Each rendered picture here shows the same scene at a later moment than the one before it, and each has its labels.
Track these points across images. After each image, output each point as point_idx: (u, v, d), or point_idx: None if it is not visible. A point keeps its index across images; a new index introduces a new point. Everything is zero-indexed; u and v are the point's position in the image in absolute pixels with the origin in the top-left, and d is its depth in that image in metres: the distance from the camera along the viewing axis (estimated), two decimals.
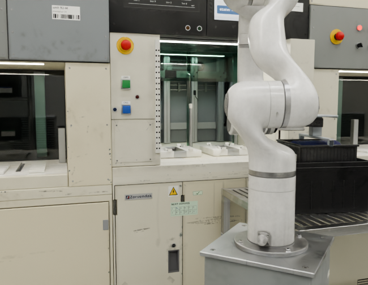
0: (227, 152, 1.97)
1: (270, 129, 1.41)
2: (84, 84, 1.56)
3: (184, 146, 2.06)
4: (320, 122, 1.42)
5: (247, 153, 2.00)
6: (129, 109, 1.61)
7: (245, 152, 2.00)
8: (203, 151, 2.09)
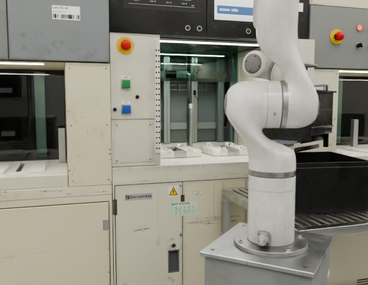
0: (227, 152, 1.97)
1: None
2: (84, 84, 1.56)
3: (184, 146, 2.06)
4: None
5: (247, 153, 2.00)
6: (129, 109, 1.61)
7: (245, 152, 2.00)
8: (203, 151, 2.09)
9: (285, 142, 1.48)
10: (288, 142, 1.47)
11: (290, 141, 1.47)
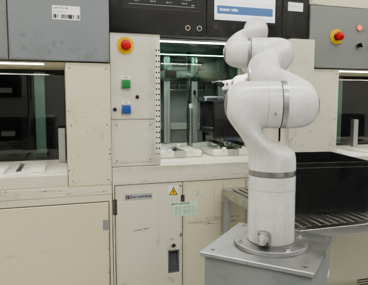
0: (227, 152, 1.97)
1: None
2: (84, 84, 1.56)
3: (184, 146, 2.06)
4: None
5: (247, 153, 2.00)
6: (129, 109, 1.61)
7: (245, 152, 2.00)
8: (203, 151, 2.09)
9: (231, 139, 2.00)
10: (234, 139, 2.00)
11: (235, 138, 2.00)
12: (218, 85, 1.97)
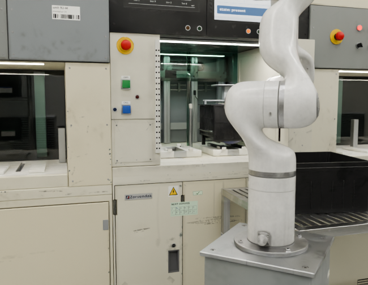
0: (227, 152, 1.97)
1: None
2: (84, 84, 1.56)
3: (184, 146, 2.06)
4: None
5: (247, 153, 2.00)
6: (129, 109, 1.61)
7: (245, 152, 2.00)
8: (203, 151, 2.09)
9: (231, 142, 2.00)
10: (234, 142, 2.01)
11: (235, 141, 2.01)
12: None
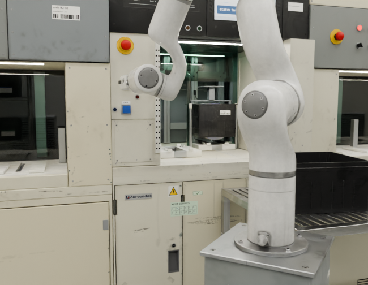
0: (211, 147, 2.18)
1: None
2: (84, 84, 1.56)
3: (184, 146, 2.06)
4: None
5: (230, 148, 2.21)
6: (129, 109, 1.61)
7: (228, 147, 2.21)
8: None
9: (215, 138, 2.21)
10: (217, 138, 2.21)
11: (219, 138, 2.21)
12: (119, 82, 1.43)
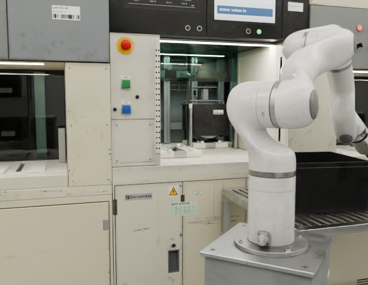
0: (205, 145, 2.28)
1: None
2: (84, 84, 1.56)
3: (184, 146, 2.06)
4: None
5: (223, 146, 2.31)
6: (129, 109, 1.61)
7: (221, 145, 2.31)
8: (185, 145, 2.39)
9: (209, 137, 2.31)
10: (211, 137, 2.31)
11: (212, 136, 2.31)
12: None
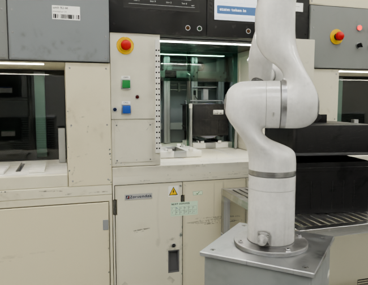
0: (205, 145, 2.28)
1: None
2: (84, 84, 1.56)
3: (184, 146, 2.06)
4: None
5: (223, 146, 2.31)
6: (129, 109, 1.61)
7: (221, 145, 2.31)
8: (185, 145, 2.39)
9: (209, 137, 2.31)
10: (211, 137, 2.31)
11: (212, 136, 2.31)
12: None
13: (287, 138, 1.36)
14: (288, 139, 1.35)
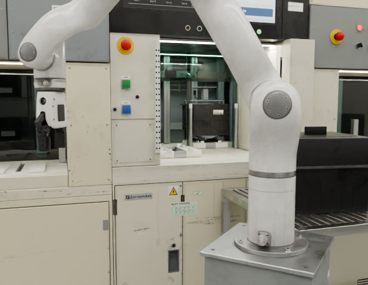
0: (205, 145, 2.28)
1: None
2: (84, 84, 1.56)
3: (184, 146, 2.06)
4: (61, 142, 1.19)
5: (223, 146, 2.31)
6: (129, 109, 1.61)
7: (221, 145, 2.31)
8: (185, 145, 2.39)
9: (209, 137, 2.31)
10: (211, 137, 2.31)
11: (212, 136, 2.31)
12: (37, 120, 1.04)
13: None
14: None
